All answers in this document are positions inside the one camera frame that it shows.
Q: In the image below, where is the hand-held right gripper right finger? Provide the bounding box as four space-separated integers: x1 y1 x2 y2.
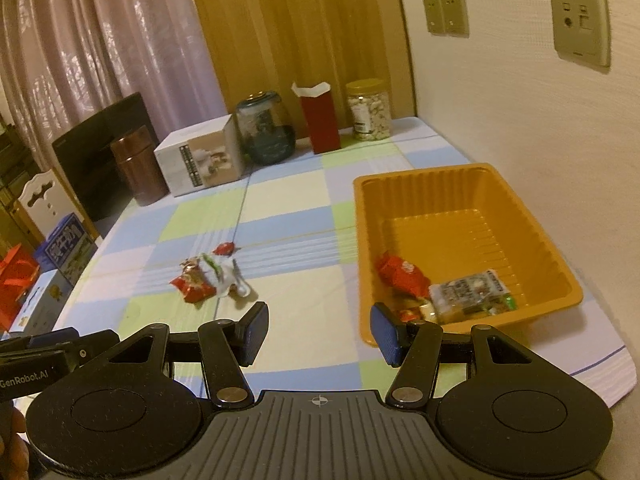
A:
369 301 536 409

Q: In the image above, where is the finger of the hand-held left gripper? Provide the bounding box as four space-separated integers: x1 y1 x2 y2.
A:
0 326 82 353
62 329 121 368

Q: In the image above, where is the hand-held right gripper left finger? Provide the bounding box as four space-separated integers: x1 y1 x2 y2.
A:
102 301 271 409

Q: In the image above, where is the large red snack packet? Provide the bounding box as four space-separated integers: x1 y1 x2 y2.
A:
376 252 431 301

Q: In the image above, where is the grey printed snack packet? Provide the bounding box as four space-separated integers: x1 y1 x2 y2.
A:
429 269 516 325

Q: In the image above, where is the orange plastic tray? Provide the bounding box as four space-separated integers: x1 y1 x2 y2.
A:
352 162 585 348

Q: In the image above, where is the person's left hand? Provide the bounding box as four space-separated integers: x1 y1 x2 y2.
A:
0 406 30 480

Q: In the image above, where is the white blue cardboard box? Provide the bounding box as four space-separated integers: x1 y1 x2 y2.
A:
7 269 73 333

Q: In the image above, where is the red gift bag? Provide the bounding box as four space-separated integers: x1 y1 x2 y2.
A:
0 242 41 331

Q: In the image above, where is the white green snack packet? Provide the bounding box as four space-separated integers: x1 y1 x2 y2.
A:
200 254 241 296

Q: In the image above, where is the red patterned snack packet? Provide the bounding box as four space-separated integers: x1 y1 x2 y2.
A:
170 275 217 305

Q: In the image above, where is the checked pastel tablecloth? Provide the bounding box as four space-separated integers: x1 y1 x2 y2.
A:
12 115 640 411

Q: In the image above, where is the blue printed carton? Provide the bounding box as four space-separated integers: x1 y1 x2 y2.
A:
34 212 98 286

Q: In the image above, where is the white carved chair back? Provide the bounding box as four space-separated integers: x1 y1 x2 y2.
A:
17 170 73 241

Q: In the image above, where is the black monitor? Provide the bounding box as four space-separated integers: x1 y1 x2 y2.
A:
51 92 161 238

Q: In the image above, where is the white printed cardboard box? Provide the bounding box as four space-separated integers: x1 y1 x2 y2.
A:
153 113 246 198

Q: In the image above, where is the brown cylindrical canister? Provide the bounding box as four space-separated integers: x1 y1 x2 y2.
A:
109 125 170 207

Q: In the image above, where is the blue tinted glass jar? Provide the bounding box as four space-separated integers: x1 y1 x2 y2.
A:
235 90 297 166

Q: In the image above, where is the dark red paper bag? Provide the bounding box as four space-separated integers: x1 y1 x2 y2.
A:
291 80 342 155

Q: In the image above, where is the yellow lid nut jar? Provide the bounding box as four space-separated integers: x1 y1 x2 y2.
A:
345 78 392 141

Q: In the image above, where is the pink sheer curtain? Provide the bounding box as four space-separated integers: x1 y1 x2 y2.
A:
0 0 228 161

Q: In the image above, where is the yellow curtain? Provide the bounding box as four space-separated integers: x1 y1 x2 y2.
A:
185 0 418 141

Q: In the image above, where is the beige wall switch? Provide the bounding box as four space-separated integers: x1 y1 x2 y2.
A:
439 0 469 38
422 0 446 36

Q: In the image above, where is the beige wall socket plate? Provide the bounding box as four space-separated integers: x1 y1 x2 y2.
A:
549 0 612 68

